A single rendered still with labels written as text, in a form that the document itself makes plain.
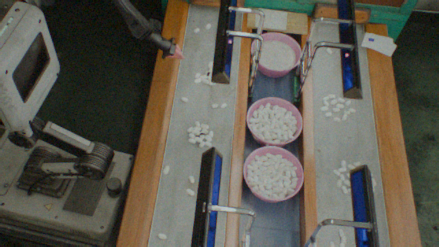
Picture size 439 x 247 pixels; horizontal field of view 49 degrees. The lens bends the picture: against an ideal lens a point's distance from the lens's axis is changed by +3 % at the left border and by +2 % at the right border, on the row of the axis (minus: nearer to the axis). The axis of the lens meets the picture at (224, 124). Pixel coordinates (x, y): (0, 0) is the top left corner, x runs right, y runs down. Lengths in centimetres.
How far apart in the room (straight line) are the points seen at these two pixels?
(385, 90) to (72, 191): 161
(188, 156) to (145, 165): 20
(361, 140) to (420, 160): 107
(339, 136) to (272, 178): 40
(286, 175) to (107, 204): 85
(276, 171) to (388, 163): 51
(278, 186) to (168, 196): 48
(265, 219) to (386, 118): 79
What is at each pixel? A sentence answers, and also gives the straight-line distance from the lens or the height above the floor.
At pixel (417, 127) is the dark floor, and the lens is 351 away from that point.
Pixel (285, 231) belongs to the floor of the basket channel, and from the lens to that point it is 211.
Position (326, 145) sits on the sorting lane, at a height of 74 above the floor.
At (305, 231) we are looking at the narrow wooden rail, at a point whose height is 76.
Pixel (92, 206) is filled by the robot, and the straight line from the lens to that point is 235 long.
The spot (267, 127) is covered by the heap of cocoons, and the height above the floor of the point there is 74.
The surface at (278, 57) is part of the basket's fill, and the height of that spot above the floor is 73.
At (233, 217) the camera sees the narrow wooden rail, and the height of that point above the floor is 76.
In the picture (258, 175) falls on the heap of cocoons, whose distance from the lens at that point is 213.
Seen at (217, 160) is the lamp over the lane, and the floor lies 109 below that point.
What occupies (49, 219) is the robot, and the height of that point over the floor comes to 47.
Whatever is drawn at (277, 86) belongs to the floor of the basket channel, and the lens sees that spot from 250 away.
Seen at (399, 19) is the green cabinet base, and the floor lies 80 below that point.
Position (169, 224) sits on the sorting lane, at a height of 74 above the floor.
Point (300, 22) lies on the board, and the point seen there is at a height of 78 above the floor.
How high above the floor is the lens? 260
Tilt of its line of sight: 56 degrees down
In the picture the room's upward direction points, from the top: 9 degrees clockwise
